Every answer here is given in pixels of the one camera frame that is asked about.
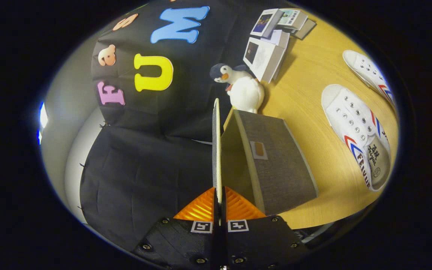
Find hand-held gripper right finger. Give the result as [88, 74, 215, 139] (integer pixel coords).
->
[222, 186, 310, 270]

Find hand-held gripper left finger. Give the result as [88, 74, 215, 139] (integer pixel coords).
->
[133, 187, 219, 270]

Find grey fabric storage box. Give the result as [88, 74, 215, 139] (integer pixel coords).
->
[211, 98, 318, 217]

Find white shoe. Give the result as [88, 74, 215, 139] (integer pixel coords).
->
[321, 84, 392, 192]
[342, 49, 396, 107]

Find white plush toy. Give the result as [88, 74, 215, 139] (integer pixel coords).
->
[227, 77, 265, 114]

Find penguin plush toy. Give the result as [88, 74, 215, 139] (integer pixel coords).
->
[210, 63, 256, 90]

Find white book with portrait cover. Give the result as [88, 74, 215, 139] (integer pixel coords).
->
[243, 37, 287, 84]

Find large ceiling light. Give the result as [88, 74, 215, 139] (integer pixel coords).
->
[38, 101, 48, 145]

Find plain white book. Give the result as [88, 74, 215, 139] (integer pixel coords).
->
[270, 29, 291, 49]

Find dark grey book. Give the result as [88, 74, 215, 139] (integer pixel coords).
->
[291, 19, 317, 40]

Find book with blue picture cover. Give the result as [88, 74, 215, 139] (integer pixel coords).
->
[250, 8, 285, 39]

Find book with pale green cover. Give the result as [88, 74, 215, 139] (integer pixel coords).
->
[278, 8, 308, 30]

